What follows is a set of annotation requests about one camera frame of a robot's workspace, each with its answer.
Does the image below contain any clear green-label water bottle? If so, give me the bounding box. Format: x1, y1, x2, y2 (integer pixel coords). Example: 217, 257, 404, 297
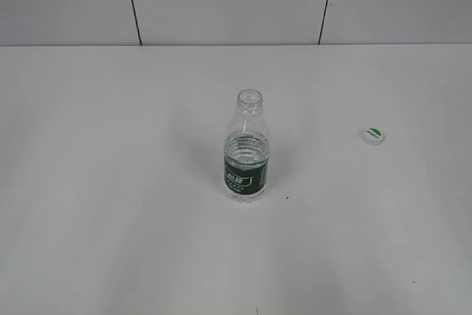
223, 89, 270, 203

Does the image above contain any white green bottle cap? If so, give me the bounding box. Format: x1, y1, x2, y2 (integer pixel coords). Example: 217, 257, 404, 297
358, 127, 386, 146

